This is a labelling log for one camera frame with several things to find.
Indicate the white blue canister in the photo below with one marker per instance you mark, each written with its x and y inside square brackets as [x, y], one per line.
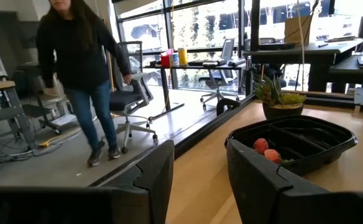
[175, 59]

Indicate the yellow canister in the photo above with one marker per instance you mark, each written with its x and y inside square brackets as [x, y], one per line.
[182, 56]

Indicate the wooden top grey table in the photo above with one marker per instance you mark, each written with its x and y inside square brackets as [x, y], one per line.
[1, 85]

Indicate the dark seat office chair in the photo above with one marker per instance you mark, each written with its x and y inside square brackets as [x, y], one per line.
[215, 81]

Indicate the grey mesh office chair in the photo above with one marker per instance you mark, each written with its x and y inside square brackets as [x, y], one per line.
[122, 99]

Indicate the brown cardboard box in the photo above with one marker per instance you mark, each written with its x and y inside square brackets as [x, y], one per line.
[296, 31]

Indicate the open grey laptop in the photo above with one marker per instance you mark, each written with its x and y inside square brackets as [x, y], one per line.
[228, 49]

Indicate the closed black laptop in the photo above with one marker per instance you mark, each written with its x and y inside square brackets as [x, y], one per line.
[276, 46]

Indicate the person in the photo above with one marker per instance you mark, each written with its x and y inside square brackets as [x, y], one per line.
[76, 56]

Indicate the black plastic tupperware container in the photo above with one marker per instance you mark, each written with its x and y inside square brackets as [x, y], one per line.
[324, 137]

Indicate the black frame pole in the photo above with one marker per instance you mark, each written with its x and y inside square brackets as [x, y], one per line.
[255, 25]

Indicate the black desk with keyboard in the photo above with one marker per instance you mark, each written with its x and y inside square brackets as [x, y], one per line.
[343, 70]

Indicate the red strawberry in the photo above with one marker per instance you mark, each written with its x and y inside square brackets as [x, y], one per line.
[260, 145]
[272, 155]

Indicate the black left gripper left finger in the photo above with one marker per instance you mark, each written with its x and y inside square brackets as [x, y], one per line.
[158, 180]

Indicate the black rolling equipment cart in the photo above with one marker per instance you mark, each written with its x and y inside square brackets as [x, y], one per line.
[26, 67]

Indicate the red container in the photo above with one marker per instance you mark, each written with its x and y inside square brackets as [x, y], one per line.
[165, 61]

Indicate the long narrow black desk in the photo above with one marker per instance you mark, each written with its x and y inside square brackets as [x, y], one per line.
[165, 90]

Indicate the black desk with box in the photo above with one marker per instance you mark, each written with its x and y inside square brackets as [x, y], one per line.
[293, 51]

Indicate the potted succulent plant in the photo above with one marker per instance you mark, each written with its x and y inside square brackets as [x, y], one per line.
[282, 111]

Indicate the black frame clamp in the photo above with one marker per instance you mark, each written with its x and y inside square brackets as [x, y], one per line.
[222, 103]

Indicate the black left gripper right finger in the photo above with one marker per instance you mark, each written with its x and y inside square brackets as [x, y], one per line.
[253, 186]

